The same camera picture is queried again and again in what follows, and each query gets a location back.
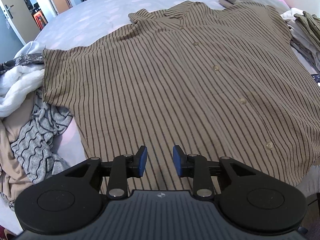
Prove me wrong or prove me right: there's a grey wavy striped garment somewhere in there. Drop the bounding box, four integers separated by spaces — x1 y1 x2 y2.
10 90 74 184

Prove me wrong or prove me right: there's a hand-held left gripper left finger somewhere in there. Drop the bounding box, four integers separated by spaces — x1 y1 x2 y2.
64 145 148 200

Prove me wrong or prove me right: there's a beige garment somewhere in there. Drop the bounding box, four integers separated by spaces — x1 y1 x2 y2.
0 91 35 203

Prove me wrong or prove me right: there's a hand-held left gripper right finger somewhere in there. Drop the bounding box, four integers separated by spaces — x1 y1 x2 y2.
172 145 256 200

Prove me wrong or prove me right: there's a dark floral garment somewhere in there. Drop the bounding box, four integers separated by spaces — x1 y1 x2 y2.
0 52 45 74

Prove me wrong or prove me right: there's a tan striped button shirt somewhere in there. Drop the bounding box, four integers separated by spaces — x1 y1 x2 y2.
42 0 320 195

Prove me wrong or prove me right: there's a stack of folded clothes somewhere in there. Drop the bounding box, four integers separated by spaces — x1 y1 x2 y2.
280 7 320 72

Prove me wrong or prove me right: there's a white garment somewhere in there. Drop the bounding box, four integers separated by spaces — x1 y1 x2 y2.
0 41 47 118

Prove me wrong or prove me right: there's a bed with pink dotted sheet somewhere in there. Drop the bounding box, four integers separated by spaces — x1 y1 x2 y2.
0 0 320 233

